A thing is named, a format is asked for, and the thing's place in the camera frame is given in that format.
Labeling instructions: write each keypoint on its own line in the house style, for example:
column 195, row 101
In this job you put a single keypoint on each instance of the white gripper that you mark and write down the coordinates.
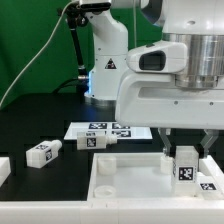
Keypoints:
column 153, row 100

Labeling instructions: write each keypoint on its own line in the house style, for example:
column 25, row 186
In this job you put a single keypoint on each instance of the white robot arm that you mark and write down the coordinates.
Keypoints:
column 122, row 25

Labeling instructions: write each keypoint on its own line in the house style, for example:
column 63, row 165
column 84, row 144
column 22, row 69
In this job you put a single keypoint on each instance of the white square tabletop panel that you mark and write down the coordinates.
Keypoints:
column 131, row 176

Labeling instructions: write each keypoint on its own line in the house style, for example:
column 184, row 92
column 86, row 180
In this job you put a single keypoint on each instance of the white front fence bar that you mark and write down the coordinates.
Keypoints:
column 116, row 212

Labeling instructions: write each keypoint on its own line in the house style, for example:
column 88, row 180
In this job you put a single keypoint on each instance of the white marker sheet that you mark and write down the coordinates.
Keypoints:
column 122, row 132

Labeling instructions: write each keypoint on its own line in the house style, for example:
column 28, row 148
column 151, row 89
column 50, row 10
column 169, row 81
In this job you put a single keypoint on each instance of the white left fence block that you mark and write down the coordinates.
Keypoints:
column 5, row 169

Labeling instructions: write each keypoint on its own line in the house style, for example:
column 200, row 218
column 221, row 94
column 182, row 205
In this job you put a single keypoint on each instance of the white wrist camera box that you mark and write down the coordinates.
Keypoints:
column 159, row 57

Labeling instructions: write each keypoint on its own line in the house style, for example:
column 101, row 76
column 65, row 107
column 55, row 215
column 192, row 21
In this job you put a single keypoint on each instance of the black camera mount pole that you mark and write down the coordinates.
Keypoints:
column 75, row 18

